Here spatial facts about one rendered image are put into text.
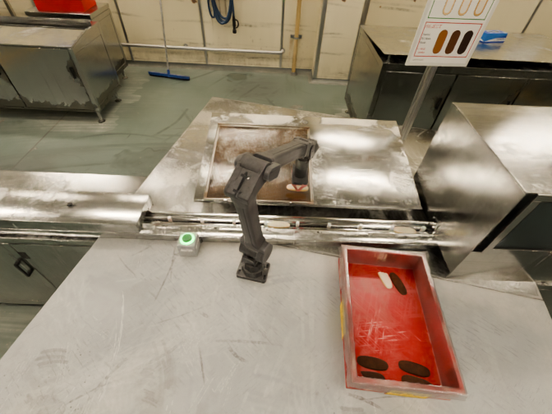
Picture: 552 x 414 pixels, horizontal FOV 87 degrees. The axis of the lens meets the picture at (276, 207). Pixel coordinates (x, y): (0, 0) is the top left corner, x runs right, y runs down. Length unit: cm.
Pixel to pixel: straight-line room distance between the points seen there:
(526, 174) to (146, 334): 130
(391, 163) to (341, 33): 306
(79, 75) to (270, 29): 247
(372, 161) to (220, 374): 116
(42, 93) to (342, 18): 352
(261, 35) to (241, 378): 431
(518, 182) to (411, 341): 60
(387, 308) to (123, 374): 91
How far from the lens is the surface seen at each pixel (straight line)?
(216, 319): 111
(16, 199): 164
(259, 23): 468
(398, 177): 156
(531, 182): 112
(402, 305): 123
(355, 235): 129
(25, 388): 125
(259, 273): 113
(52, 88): 392
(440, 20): 176
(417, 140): 209
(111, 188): 165
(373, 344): 113
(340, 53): 454
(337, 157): 154
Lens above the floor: 184
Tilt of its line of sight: 47 degrees down
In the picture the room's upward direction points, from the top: 4 degrees clockwise
